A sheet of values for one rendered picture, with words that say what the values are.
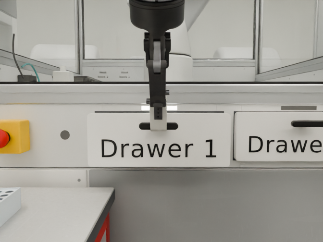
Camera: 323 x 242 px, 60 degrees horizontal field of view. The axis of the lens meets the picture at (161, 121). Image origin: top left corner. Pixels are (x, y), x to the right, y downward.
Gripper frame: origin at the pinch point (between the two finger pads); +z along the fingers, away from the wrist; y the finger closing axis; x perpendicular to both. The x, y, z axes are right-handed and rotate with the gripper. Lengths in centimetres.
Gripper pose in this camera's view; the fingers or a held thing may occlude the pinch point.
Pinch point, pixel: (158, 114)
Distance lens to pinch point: 50.0
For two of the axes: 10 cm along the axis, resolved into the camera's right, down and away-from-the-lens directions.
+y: 0.0, -6.3, 7.7
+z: 0.0, 7.7, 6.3
